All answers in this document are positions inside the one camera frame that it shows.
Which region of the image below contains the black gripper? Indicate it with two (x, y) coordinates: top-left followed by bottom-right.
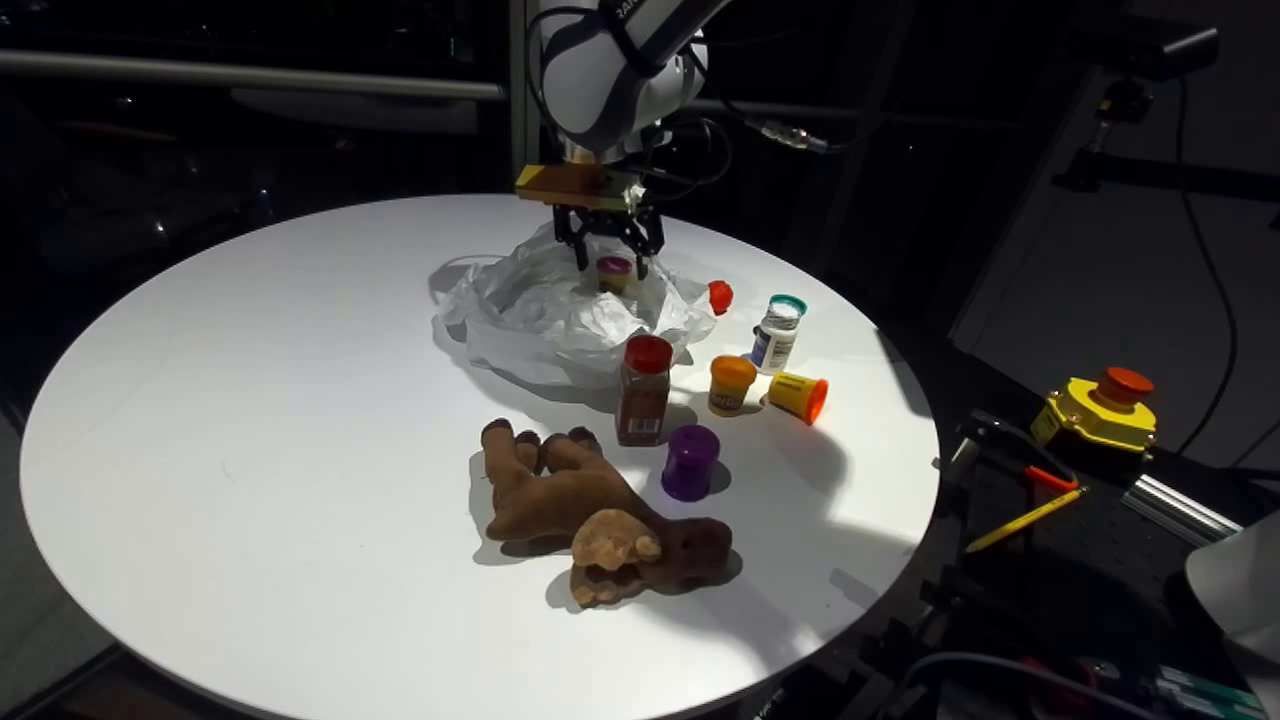
(551, 199), (668, 291)

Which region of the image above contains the red lid spice jar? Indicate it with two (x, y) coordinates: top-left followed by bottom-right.
(618, 333), (679, 453)

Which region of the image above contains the yellow lid dough cup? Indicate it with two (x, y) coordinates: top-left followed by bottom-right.
(704, 351), (761, 415)

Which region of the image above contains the teal lid dough cup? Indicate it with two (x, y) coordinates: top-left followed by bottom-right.
(761, 291), (811, 330)

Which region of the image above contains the white pill bottle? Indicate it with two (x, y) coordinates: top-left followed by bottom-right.
(745, 311), (804, 378)

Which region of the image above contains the purple lid dough cup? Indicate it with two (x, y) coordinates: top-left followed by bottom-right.
(659, 421), (724, 506)

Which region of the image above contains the brown plush toy animal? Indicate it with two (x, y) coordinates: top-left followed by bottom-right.
(478, 415), (739, 612)

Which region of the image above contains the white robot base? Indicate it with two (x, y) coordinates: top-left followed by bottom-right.
(1185, 509), (1280, 674)

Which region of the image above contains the white plastic bag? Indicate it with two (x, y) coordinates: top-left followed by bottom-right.
(424, 215), (715, 391)

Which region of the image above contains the yellow rod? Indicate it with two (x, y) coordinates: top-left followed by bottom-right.
(960, 486), (1093, 562)

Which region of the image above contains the yellow emergency stop button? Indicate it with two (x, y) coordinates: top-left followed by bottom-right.
(1033, 365), (1166, 459)

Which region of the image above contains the black metal stand bar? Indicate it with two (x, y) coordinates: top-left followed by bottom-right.
(1053, 150), (1280, 208)

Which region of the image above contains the aluminium profile bar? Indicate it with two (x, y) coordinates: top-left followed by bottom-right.
(1119, 474), (1251, 550)

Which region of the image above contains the grey window post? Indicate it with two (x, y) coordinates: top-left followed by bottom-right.
(504, 0), (548, 199)

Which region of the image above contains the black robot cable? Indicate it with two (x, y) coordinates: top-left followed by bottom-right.
(530, 0), (745, 178)

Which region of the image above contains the grey window rail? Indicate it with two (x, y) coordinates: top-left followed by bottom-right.
(0, 48), (889, 128)

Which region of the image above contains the red clamp handle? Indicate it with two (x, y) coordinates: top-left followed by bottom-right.
(1016, 457), (1086, 506)

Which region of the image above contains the grey cable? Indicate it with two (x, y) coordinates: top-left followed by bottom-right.
(904, 647), (1152, 720)

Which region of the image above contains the black camera on stand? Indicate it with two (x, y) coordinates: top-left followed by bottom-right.
(1064, 7), (1226, 128)

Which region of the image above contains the thin black camera cable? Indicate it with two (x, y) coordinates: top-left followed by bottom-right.
(1168, 77), (1250, 459)

